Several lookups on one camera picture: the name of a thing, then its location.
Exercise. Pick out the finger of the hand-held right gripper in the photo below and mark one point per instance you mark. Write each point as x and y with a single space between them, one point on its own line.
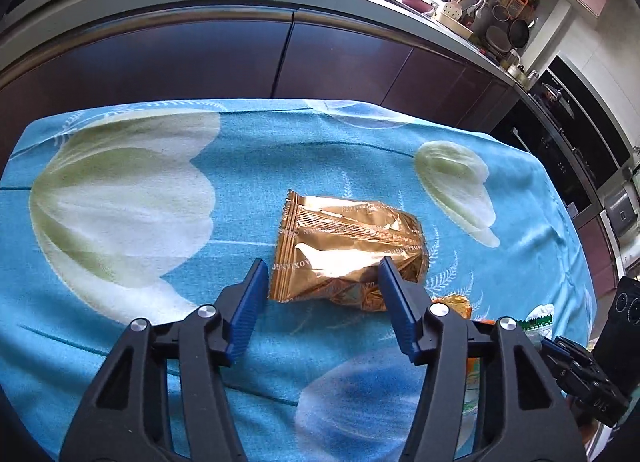
557 347

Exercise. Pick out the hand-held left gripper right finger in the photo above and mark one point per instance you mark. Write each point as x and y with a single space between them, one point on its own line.
400 307

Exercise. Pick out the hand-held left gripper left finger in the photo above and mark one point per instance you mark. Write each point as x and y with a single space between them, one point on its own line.
247 312

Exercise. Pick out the green white wrapper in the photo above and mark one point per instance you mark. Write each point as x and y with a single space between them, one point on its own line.
537 317

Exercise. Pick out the gold snack wrapper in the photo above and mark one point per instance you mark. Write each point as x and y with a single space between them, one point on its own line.
340 242

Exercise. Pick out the blue floral tablecloth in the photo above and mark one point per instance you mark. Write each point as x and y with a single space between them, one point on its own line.
250 167

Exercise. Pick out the black built-in oven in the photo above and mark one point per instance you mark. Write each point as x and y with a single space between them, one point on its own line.
565 132

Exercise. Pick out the brown kitchen counter cabinet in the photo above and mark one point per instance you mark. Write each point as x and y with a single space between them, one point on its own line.
200 62

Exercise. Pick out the white perforated utensil holder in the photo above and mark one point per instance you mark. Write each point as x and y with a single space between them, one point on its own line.
452 17

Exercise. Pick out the hanging frying pan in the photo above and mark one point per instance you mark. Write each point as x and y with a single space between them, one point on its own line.
520 34

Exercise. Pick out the red bowl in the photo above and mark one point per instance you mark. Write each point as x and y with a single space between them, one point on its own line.
417 1

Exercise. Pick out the orange grater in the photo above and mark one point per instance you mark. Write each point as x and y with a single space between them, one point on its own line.
519 2

